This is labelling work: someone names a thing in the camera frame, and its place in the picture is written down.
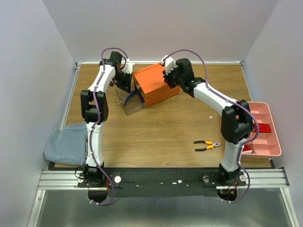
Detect blue cloth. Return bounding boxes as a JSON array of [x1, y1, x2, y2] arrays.
[[44, 122, 88, 166]]

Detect blue handled cutting pliers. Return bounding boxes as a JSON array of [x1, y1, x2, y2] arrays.
[[124, 89, 144, 106]]

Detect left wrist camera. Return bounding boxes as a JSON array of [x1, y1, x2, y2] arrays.
[[122, 59, 136, 74]]

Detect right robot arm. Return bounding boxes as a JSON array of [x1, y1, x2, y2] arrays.
[[160, 56, 254, 185]]

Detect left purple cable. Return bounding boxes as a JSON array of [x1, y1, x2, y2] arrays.
[[84, 47, 130, 207]]

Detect red white item in tray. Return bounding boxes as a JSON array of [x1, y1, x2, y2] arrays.
[[242, 145, 252, 154]]

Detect pink compartment tray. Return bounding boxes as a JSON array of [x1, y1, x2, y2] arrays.
[[242, 102, 282, 158]]

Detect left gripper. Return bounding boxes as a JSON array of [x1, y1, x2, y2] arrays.
[[113, 70, 133, 93]]

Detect aluminium rail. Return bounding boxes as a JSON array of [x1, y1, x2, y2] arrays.
[[38, 169, 289, 190]]

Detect clear bottom drawer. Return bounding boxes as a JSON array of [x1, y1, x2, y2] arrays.
[[116, 88, 145, 115]]

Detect orange handled pliers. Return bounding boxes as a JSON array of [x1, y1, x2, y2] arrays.
[[193, 140, 221, 152]]

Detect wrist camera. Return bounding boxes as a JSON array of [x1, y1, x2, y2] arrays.
[[122, 59, 136, 74], [160, 55, 175, 75]]

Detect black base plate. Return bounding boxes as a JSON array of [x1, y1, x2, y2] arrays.
[[75, 167, 246, 200]]

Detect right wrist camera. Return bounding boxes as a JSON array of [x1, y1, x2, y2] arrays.
[[160, 55, 175, 75]]

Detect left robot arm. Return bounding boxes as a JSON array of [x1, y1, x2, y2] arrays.
[[80, 48, 134, 187]]

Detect orange drawer cabinet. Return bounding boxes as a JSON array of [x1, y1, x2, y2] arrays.
[[134, 63, 180, 107]]

